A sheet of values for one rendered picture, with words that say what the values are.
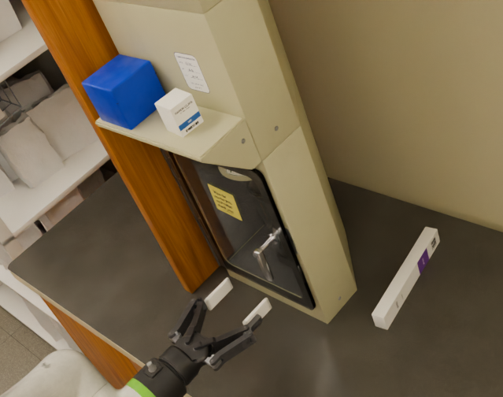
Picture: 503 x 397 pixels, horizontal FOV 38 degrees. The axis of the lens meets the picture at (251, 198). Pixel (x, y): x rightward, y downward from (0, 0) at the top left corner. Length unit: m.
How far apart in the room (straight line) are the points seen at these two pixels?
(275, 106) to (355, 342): 0.56
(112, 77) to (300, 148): 0.37
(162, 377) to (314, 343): 0.39
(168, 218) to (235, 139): 0.49
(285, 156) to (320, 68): 0.46
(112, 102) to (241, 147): 0.25
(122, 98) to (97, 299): 0.76
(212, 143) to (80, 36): 0.39
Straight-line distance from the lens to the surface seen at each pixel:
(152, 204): 1.65
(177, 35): 1.26
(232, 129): 1.24
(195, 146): 1.24
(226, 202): 1.50
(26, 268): 2.21
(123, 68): 1.38
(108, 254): 2.08
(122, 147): 1.57
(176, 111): 1.25
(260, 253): 1.44
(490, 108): 1.54
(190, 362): 1.38
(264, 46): 1.26
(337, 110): 1.83
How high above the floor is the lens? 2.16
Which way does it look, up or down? 37 degrees down
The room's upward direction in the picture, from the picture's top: 23 degrees counter-clockwise
